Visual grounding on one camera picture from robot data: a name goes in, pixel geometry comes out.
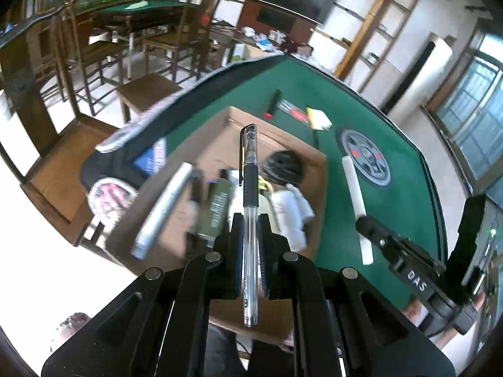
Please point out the clear black gel pen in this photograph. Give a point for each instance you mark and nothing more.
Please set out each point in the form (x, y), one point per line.
(249, 184)

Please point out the blue card booklet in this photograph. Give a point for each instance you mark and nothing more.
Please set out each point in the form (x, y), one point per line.
(151, 161)

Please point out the olive green tube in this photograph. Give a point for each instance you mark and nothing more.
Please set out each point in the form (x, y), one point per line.
(214, 215)

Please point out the person's right hand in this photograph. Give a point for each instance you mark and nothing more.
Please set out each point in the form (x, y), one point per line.
(413, 314)

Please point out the black pen red tip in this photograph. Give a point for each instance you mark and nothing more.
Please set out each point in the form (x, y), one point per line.
(273, 103)

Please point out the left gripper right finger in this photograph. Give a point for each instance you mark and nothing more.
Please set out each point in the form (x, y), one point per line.
(266, 253)

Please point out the wooden chair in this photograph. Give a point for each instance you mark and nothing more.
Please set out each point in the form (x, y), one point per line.
(185, 47)

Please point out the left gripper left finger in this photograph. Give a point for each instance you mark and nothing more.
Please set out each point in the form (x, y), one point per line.
(235, 254)

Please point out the small white box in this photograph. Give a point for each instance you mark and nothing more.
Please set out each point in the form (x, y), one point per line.
(321, 120)

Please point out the white plastic bottle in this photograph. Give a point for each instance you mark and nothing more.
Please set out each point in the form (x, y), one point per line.
(292, 212)

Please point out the white paint marker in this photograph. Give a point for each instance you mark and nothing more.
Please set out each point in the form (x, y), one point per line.
(161, 211)

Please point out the round table centre console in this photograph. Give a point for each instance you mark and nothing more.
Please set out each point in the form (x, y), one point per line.
(368, 159)

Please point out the yellow black utility knife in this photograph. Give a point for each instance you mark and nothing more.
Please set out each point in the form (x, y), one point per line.
(312, 127)

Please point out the cardboard box tray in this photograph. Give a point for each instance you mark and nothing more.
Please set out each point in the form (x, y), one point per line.
(190, 206)

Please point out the red item in clear pack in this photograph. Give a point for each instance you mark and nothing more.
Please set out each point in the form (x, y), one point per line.
(293, 111)

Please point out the white slim marker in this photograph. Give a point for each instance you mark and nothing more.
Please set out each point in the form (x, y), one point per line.
(358, 206)

